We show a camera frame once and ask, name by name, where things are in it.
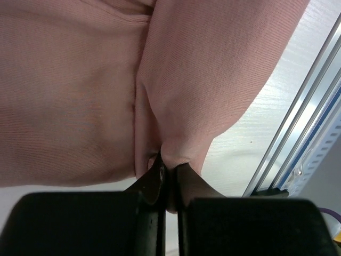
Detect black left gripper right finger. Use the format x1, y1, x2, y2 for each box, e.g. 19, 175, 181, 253
174, 164, 338, 255

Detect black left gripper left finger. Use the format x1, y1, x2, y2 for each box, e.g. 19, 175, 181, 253
1, 156, 166, 255

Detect dusty pink t-shirt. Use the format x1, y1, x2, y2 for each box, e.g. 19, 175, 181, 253
0, 0, 311, 214

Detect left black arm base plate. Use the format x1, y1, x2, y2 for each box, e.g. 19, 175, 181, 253
251, 188, 289, 198

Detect aluminium frame rail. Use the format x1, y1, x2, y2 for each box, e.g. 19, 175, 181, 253
243, 18, 340, 197

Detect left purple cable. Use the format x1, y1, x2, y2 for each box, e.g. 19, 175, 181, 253
318, 206, 341, 222

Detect white slotted cable duct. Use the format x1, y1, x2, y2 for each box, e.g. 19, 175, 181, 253
280, 90, 340, 197

